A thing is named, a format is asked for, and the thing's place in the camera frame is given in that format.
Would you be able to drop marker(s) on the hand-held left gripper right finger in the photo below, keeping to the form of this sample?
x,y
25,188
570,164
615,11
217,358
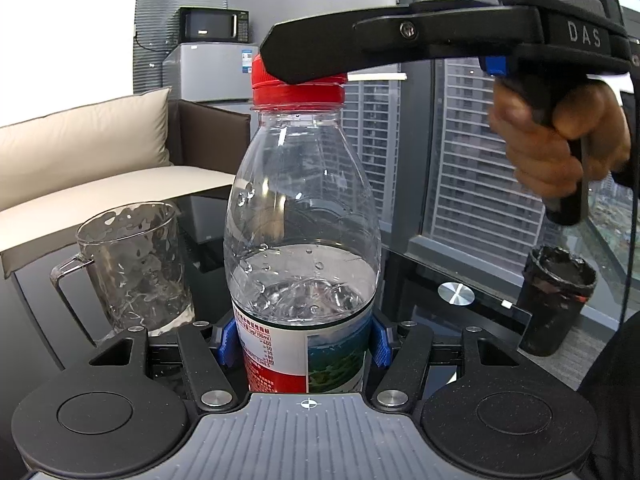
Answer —
x,y
380,344

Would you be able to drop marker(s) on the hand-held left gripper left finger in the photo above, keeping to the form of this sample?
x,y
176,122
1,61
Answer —
x,y
227,346

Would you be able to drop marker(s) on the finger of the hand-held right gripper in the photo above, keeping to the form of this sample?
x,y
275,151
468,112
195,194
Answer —
x,y
320,45

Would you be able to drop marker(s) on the red bottle cap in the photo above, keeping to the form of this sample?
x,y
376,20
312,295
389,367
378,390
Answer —
x,y
300,94

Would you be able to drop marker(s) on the clear plastic water bottle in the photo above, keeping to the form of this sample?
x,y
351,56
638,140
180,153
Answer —
x,y
300,210

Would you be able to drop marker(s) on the person's right hand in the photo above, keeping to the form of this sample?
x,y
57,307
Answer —
x,y
540,156

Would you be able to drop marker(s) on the round metal table disc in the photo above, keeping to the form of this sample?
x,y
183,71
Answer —
x,y
455,293

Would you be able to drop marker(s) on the black microwave oven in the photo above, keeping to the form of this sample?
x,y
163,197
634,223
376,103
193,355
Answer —
x,y
210,25

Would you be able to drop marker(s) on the grey mini fridge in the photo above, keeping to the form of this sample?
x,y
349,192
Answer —
x,y
210,72

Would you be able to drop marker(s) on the clear glass mug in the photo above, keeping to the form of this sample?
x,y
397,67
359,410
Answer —
x,y
131,260

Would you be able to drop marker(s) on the black trash bin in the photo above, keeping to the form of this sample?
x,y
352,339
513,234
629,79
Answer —
x,y
550,305

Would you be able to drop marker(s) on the cream seat cushion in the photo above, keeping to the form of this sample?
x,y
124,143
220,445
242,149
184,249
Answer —
x,y
115,200

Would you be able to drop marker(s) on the person's dark clothing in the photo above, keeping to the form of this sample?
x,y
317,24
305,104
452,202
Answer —
x,y
617,400

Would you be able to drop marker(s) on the cream back cushion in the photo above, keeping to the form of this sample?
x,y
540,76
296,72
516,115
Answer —
x,y
75,145

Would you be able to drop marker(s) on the brown sofa frame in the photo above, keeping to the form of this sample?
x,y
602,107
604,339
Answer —
x,y
215,135

